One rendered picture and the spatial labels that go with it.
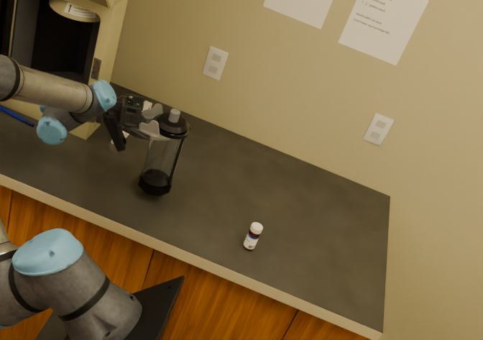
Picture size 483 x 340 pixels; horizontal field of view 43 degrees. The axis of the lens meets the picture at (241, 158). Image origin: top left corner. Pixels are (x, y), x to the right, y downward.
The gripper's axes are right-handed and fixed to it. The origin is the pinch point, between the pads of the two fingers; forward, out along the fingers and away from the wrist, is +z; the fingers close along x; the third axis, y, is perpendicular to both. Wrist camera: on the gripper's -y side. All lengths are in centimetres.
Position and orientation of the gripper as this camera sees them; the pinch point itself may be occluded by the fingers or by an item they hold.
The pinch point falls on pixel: (168, 131)
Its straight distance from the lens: 177.0
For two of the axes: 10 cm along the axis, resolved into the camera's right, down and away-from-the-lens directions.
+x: -0.1, -5.7, 8.2
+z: 9.7, 1.9, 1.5
